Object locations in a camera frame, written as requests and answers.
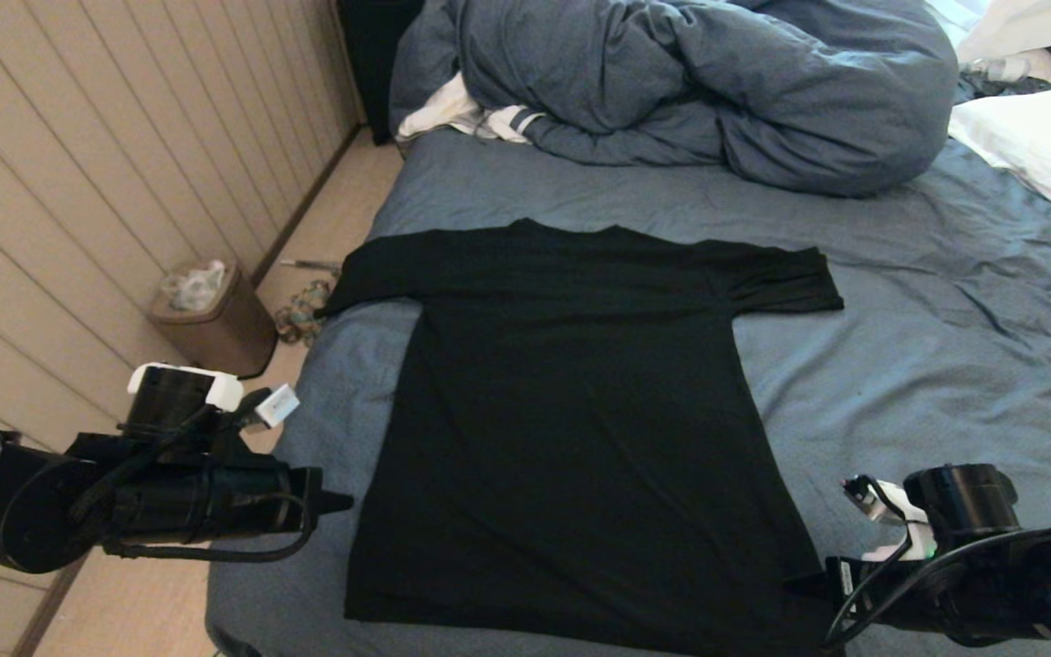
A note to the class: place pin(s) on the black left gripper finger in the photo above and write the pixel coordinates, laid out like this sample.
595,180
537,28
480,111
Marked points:
334,497
334,506

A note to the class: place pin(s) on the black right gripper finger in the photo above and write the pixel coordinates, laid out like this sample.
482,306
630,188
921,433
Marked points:
810,590
813,575

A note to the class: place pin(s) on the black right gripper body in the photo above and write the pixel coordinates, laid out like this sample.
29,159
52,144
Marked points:
900,598

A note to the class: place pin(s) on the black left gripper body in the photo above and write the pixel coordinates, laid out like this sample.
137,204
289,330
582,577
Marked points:
215,502

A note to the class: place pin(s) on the black t-shirt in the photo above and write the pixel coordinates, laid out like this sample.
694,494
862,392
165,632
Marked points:
571,411

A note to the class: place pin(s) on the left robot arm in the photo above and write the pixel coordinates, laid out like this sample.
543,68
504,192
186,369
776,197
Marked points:
5,497

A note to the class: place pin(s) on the left wrist motor cylinder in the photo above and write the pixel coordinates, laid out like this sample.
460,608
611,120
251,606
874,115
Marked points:
170,401

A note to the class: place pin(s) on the wrist motor cylinder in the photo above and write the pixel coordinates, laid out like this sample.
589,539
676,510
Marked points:
170,401
963,497

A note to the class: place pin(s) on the right wrist motor cylinder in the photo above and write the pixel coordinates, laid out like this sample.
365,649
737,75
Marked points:
963,497

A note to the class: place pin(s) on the brown trash bin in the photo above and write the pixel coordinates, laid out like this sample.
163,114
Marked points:
224,333

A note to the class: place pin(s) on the clear plastic bin liner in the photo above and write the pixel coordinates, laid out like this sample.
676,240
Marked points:
192,285

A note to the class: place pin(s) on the thin grey stick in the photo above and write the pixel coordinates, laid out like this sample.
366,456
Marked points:
306,265

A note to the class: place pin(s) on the blue bed sheet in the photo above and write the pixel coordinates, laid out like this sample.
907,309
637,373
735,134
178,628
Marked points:
945,347

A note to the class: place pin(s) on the white striped cloth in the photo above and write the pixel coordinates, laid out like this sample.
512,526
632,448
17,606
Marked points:
439,109

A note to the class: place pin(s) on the black nightstand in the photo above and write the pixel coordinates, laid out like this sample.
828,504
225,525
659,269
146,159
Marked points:
366,55

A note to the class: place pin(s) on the white pillow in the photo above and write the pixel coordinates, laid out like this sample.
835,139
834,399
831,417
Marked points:
1045,146

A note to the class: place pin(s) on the blue crumpled duvet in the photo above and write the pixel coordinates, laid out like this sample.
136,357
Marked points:
717,82

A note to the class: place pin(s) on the dark grey crumpled cloth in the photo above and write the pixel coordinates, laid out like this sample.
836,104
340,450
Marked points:
991,88

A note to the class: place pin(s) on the white blanket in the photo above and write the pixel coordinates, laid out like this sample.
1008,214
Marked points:
1036,23

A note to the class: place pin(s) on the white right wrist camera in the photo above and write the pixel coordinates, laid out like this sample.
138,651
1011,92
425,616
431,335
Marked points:
895,500

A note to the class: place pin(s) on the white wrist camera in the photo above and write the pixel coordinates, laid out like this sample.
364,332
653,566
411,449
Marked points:
277,405
895,500

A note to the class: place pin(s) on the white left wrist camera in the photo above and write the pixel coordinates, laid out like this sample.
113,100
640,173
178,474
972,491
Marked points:
277,405

